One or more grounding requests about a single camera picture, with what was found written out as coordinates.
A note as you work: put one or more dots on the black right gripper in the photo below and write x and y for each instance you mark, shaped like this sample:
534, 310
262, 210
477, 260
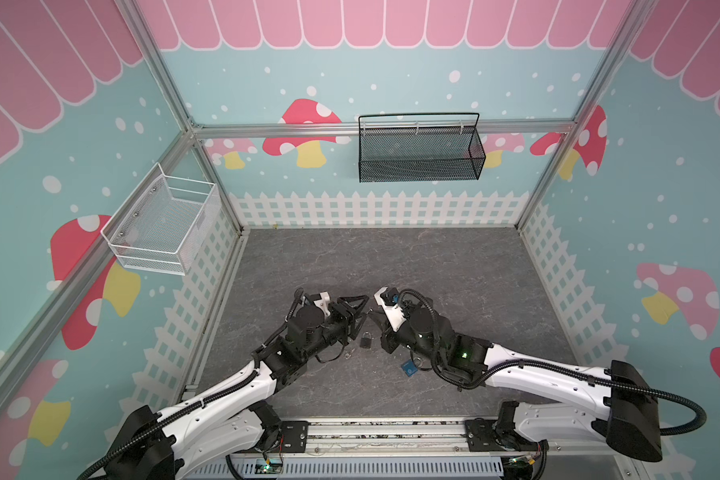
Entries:
389, 324

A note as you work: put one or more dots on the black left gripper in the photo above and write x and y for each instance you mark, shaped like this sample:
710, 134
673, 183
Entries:
347, 316

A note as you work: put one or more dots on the blue padlock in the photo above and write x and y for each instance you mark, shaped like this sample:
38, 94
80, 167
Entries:
409, 368

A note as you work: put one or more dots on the black padlock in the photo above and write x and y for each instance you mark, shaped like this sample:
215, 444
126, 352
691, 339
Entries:
366, 340

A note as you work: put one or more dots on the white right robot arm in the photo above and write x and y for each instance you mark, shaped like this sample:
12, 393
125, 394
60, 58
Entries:
610, 405

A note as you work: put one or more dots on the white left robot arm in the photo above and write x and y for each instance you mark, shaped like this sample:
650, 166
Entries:
234, 414

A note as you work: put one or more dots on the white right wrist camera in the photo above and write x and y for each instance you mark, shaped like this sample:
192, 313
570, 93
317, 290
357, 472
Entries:
388, 300

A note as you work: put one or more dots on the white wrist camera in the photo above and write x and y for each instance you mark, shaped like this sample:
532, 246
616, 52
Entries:
320, 300
388, 300

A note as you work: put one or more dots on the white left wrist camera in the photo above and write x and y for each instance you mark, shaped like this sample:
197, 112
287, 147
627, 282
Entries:
320, 300

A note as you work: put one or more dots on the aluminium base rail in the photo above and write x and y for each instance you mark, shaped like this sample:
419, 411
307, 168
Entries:
418, 448

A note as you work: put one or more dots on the black wire basket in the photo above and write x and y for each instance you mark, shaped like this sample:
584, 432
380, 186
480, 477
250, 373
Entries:
417, 147

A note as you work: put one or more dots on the white wire basket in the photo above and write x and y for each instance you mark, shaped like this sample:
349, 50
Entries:
163, 224

